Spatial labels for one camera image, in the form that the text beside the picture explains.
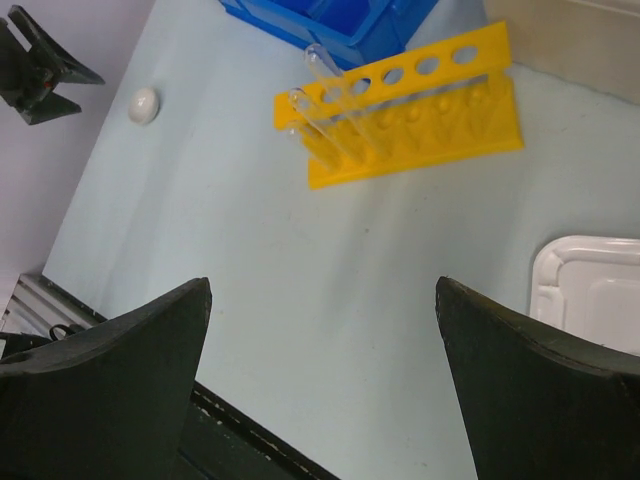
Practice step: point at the beige plastic storage box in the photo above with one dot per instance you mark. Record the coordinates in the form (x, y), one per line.
(591, 43)

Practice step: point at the yellow test tube rack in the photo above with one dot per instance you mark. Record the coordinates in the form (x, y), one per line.
(439, 103)

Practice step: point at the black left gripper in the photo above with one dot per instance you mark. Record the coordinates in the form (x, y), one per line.
(26, 75)

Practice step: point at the aluminium frame rail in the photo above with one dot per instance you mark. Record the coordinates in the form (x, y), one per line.
(38, 306)

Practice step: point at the white porcelain evaporating dish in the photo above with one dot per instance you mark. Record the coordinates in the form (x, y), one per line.
(143, 106)

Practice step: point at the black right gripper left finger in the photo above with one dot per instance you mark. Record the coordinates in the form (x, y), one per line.
(109, 402)

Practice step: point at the blue plastic divided bin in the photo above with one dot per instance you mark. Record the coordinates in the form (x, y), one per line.
(355, 32)

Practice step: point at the white plastic lid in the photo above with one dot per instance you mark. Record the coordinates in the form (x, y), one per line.
(588, 286)

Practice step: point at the clear glass test tube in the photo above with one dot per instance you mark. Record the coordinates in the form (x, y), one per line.
(327, 73)
(315, 135)

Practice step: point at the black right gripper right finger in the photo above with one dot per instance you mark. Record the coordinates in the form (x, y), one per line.
(537, 402)

